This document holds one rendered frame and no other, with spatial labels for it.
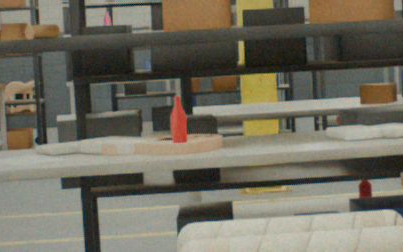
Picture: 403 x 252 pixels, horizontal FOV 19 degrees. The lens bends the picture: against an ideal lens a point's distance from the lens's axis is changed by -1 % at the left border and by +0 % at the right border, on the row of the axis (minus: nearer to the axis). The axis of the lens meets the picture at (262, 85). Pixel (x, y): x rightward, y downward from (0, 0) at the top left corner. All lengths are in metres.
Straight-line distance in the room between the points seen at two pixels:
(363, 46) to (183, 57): 0.85
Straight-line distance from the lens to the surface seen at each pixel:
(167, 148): 4.54
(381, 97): 6.61
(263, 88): 9.77
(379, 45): 5.71
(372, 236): 0.96
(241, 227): 1.04
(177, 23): 4.92
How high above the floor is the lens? 1.38
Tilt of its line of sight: 3 degrees down
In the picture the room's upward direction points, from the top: 3 degrees counter-clockwise
